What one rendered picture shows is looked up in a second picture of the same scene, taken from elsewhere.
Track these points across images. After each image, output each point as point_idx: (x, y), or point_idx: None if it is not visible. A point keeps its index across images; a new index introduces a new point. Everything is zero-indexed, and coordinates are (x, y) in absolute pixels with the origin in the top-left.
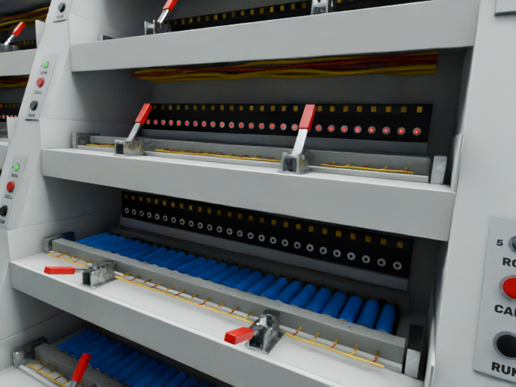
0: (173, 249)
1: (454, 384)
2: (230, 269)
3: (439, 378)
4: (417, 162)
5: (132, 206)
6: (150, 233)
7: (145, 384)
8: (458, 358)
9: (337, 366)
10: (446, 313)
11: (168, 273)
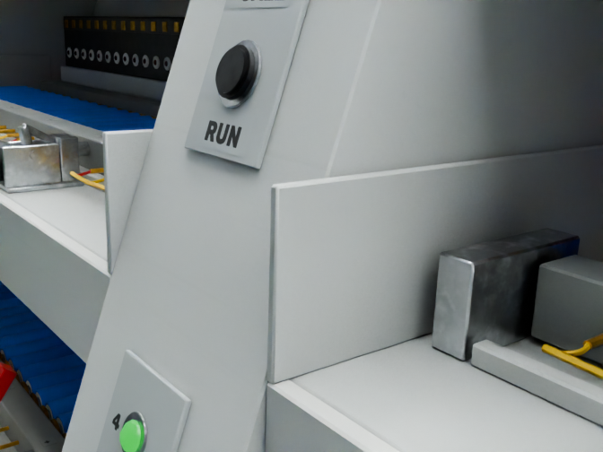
0: (84, 100)
1: (159, 188)
2: (129, 117)
3: (144, 182)
4: None
5: (74, 42)
6: (84, 87)
7: (3, 325)
8: (176, 132)
9: (97, 216)
10: (185, 35)
11: (7, 107)
